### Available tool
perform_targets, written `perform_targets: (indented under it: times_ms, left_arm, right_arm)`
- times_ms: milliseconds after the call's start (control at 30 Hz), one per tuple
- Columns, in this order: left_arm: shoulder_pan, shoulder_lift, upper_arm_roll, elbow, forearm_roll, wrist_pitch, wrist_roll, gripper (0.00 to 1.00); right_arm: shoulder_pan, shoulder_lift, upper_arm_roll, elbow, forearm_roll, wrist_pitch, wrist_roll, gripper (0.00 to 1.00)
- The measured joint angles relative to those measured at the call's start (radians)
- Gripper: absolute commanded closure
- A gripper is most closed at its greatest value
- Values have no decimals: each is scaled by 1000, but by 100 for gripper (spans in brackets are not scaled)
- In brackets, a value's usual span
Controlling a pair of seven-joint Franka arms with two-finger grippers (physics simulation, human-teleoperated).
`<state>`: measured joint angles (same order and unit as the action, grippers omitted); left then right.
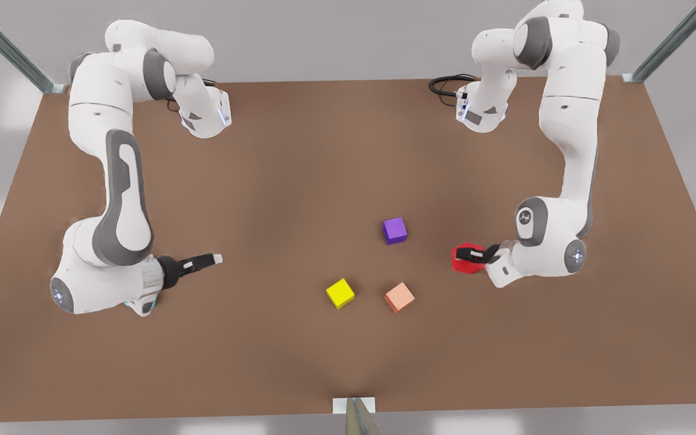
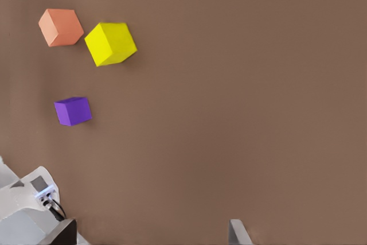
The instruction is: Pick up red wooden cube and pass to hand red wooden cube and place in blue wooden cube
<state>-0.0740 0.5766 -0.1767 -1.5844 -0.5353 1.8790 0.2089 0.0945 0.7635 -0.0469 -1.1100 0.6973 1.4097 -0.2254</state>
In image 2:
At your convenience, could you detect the yellow wooden cube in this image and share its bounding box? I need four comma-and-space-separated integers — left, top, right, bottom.
84, 22, 138, 68

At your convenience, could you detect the orange-red wooden cube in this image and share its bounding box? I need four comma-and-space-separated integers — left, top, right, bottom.
38, 8, 85, 48

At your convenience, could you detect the black cable loop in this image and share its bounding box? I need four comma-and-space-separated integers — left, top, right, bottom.
42, 198, 67, 223

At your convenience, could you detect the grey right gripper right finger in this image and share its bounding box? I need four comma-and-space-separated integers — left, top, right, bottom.
228, 219, 254, 245

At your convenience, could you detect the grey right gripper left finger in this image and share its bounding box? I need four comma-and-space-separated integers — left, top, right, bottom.
50, 218, 90, 245

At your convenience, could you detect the purple-blue wooden cube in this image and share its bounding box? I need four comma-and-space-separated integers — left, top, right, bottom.
53, 96, 93, 127

